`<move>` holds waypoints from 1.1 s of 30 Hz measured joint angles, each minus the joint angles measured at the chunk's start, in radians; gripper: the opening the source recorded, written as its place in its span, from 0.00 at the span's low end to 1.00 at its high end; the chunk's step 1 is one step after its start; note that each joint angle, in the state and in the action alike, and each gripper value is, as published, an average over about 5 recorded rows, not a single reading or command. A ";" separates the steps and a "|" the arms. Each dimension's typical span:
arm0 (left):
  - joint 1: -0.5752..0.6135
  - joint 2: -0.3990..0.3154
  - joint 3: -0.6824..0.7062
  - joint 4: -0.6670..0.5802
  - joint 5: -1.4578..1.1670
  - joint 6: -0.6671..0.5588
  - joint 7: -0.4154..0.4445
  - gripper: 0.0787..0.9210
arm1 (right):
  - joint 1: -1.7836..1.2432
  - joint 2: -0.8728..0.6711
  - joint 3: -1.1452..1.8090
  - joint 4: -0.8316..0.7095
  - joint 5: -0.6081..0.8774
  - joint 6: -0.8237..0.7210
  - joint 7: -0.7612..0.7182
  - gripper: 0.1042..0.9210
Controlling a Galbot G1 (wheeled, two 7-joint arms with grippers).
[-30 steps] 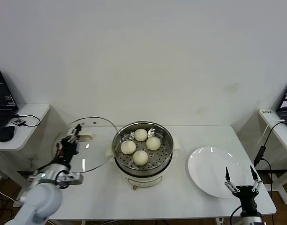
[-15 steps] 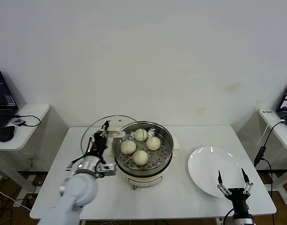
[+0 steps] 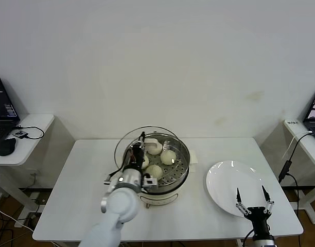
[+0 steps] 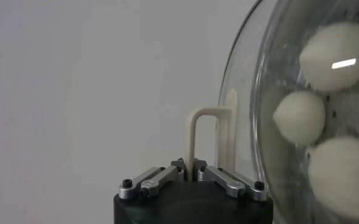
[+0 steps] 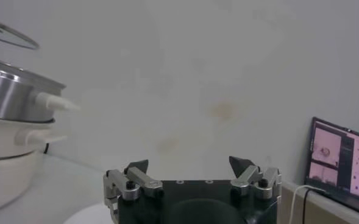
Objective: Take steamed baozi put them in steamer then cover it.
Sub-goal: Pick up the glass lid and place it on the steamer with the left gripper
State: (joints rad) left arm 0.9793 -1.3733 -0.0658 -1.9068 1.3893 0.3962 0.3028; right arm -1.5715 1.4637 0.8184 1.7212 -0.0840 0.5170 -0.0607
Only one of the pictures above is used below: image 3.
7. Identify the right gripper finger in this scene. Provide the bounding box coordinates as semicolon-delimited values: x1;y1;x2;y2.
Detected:
235;187;252;216
261;185;275;216

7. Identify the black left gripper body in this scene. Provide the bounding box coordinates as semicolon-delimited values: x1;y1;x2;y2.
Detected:
124;144;144;169

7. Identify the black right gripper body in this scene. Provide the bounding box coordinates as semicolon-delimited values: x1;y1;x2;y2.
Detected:
243;206;273;235

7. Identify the round glass lid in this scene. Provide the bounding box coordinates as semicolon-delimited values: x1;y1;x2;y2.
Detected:
113;125;190;181

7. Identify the stainless steel steamer basket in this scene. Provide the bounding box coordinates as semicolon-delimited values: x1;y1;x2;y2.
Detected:
122;133;191;193

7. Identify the white round plate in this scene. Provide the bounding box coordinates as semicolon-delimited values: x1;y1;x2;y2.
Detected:
205;160;271;217

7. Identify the white side table with label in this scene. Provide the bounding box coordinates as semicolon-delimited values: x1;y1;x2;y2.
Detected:
259;119;315;224

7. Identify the white side table with mouse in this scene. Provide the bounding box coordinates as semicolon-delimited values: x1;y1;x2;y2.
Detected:
0;114;76;214

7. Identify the small black usb hub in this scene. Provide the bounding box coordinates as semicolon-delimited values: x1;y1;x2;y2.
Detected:
12;130;29;140

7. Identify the black computer mouse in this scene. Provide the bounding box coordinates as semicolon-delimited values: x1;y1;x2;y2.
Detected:
0;137;17;156

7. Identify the white floor power strip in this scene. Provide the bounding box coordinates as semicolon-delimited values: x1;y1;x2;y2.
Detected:
14;213;43;228

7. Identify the black laptop with mouse beside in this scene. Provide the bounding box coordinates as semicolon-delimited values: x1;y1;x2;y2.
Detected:
0;76;21;147

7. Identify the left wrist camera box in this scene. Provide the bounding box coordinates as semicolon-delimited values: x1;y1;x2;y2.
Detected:
142;176;159;188

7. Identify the black cable with adapter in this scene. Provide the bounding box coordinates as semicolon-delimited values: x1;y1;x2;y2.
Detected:
277;132;314;219

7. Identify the white flat cable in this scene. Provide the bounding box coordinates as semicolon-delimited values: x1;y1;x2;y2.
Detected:
282;131;313;160

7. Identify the black laptop with white cable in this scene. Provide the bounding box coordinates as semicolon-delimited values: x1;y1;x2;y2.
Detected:
303;82;315;145

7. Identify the black looped usb cable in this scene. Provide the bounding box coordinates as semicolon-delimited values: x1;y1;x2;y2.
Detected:
14;125;46;140

